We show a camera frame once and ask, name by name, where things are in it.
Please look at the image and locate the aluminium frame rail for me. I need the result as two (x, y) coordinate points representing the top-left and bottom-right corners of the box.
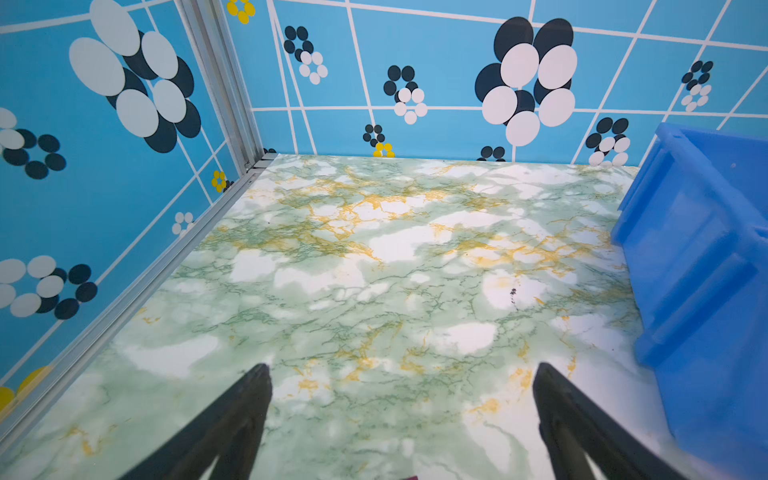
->
(1, 1), (263, 453)

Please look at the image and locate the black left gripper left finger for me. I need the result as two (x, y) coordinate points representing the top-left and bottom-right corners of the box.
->
(123, 363), (273, 479)

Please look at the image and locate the blue plastic storage bin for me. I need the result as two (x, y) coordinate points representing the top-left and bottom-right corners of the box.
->
(611, 123), (767, 479)

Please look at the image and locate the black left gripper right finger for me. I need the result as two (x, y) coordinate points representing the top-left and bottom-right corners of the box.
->
(532, 362), (683, 479)

